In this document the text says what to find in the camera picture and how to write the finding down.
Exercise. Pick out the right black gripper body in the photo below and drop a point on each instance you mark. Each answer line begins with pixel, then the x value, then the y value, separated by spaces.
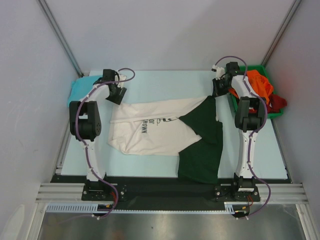
pixel 219 87

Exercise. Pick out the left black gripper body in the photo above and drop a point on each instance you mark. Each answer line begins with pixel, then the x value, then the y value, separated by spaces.
pixel 117 88

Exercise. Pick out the orange t-shirt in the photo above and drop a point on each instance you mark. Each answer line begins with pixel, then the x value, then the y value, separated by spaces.
pixel 260 84

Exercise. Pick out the white and green t-shirt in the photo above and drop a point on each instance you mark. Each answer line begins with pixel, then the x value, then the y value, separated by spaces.
pixel 187 128

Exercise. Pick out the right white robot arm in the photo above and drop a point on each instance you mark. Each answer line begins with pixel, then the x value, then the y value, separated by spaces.
pixel 250 118

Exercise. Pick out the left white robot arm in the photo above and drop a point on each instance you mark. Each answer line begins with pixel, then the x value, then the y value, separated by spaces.
pixel 85 122

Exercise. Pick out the folded teal t-shirt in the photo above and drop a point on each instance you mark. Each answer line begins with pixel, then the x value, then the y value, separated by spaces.
pixel 81 88

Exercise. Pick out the red t-shirt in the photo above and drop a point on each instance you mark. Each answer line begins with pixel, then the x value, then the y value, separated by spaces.
pixel 276 104

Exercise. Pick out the green plastic bin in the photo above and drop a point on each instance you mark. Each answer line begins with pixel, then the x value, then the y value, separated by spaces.
pixel 261 69

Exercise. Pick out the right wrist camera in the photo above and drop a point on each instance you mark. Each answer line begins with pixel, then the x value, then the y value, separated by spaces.
pixel 219 71

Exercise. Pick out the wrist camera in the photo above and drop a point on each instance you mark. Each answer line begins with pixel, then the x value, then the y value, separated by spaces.
pixel 120 78
pixel 219 71

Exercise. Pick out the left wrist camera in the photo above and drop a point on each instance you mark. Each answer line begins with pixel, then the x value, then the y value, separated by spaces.
pixel 120 78

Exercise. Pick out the right aluminium side rail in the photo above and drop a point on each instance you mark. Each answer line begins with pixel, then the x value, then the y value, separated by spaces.
pixel 281 149

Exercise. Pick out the aluminium side rail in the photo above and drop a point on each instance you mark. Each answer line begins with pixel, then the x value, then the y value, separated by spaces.
pixel 281 149
pixel 62 151

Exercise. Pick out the left aluminium corner post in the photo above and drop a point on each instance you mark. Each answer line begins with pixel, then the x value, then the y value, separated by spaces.
pixel 45 8

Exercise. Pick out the aluminium corner post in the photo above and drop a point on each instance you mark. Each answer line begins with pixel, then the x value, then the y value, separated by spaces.
pixel 45 8
pixel 281 31

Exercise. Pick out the left aluminium side rail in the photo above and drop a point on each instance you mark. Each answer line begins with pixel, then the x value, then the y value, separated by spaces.
pixel 62 151

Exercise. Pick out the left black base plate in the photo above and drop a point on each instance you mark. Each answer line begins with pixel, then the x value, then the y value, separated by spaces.
pixel 98 191

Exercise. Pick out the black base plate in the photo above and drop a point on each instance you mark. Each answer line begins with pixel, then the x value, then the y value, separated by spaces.
pixel 227 193
pixel 98 191

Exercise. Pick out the right aluminium corner post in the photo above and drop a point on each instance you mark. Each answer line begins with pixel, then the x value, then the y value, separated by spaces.
pixel 281 31

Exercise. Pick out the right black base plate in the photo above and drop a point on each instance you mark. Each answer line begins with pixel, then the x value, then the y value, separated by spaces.
pixel 227 193

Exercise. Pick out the slotted cable duct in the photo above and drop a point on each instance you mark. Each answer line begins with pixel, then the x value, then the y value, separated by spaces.
pixel 225 207

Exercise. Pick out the aluminium front rail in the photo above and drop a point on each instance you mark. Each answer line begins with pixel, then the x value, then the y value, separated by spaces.
pixel 72 192

